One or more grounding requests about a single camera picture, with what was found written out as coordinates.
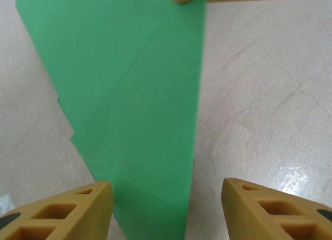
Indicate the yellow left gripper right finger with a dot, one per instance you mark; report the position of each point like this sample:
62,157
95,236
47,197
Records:
259,219

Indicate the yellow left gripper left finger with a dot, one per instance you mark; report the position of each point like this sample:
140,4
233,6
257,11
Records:
77,219

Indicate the green cloth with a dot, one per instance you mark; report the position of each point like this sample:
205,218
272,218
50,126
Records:
135,94

